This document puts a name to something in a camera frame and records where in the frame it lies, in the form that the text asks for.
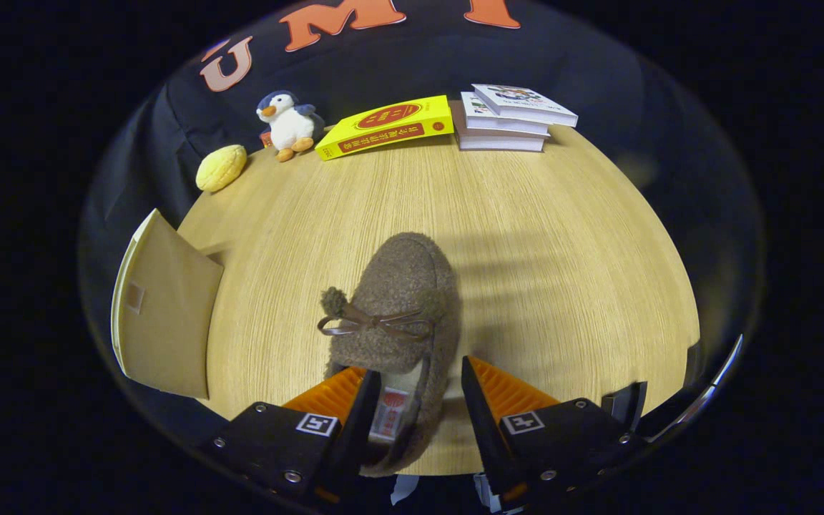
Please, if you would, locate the black backdrop cloth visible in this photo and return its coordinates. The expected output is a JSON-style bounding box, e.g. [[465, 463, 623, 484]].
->
[[79, 0, 763, 430]]

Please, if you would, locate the yellow book with red circle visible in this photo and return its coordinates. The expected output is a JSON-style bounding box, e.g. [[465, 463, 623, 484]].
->
[[315, 95, 455, 161]]

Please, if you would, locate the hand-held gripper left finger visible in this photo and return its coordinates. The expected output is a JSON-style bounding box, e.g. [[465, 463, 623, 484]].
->
[[201, 368, 383, 505]]

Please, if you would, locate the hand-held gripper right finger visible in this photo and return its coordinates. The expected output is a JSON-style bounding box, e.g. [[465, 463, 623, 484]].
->
[[461, 355, 645, 510]]

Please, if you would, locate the yellow bun toy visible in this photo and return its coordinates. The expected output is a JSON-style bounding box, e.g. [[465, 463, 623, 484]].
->
[[195, 144, 248, 192]]

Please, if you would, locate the penguin plush toy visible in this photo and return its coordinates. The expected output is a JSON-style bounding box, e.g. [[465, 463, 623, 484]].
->
[[256, 90, 325, 162]]

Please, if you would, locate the cream fabric storage box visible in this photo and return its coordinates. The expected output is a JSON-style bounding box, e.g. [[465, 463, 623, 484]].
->
[[110, 209, 225, 400]]

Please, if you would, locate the brown fuzzy shoe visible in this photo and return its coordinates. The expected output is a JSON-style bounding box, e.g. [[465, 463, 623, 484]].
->
[[318, 231, 463, 478]]

